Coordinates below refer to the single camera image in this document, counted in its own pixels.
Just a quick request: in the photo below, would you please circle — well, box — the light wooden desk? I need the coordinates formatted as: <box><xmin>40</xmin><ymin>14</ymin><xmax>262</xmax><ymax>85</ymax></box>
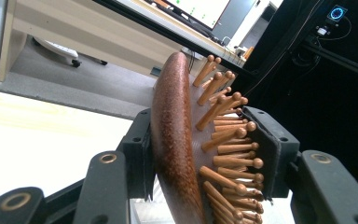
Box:
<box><xmin>0</xmin><ymin>0</ymin><xmax>246</xmax><ymax>83</ymax></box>

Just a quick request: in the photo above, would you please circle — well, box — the black metal stand bar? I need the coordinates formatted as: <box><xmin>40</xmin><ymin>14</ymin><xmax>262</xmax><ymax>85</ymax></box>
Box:
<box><xmin>301</xmin><ymin>40</ymin><xmax>358</xmax><ymax>82</ymax></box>

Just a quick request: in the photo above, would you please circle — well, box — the black curtain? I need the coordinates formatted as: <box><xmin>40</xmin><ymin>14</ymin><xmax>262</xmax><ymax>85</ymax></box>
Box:
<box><xmin>239</xmin><ymin>0</ymin><xmax>358</xmax><ymax>190</ymax></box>

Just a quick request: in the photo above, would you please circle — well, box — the device with blue ring light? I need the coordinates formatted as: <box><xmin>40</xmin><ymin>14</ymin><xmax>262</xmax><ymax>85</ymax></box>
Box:
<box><xmin>326</xmin><ymin>4</ymin><xmax>349</xmax><ymax>23</ymax></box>

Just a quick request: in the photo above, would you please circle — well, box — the wooden paddle hairbrush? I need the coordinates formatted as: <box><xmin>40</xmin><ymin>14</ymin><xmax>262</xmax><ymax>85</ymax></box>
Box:
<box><xmin>150</xmin><ymin>51</ymin><xmax>265</xmax><ymax>224</ymax></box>

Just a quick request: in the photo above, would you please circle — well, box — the bright-screen computer monitor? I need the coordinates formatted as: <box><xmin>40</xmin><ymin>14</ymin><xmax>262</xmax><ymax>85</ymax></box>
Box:
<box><xmin>164</xmin><ymin>0</ymin><xmax>231</xmax><ymax>31</ymax></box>

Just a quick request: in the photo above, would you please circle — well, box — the white power strip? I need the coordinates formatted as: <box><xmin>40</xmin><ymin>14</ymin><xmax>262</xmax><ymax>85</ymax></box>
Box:
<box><xmin>181</xmin><ymin>46</ymin><xmax>207</xmax><ymax>61</ymax></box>

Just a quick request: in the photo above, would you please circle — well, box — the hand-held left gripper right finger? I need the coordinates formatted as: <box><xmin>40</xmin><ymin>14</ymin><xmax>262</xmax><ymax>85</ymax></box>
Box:
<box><xmin>241</xmin><ymin>105</ymin><xmax>301</xmax><ymax>200</ymax></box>

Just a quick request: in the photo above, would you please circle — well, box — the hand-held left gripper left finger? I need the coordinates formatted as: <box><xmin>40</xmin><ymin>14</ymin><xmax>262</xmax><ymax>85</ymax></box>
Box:
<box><xmin>117</xmin><ymin>107</ymin><xmax>157</xmax><ymax>200</ymax></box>

